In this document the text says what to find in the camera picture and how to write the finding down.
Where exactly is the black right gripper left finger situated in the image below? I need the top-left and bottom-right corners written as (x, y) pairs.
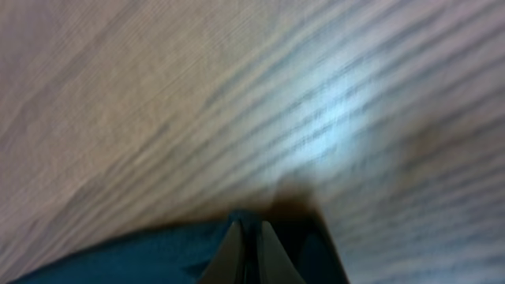
top-left (198, 221), bottom-right (245, 284)

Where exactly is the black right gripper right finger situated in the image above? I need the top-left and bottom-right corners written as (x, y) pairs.
top-left (257, 221), bottom-right (305, 284)

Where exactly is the black t-shirt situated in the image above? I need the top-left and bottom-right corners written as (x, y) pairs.
top-left (16, 211), bottom-right (348, 284)

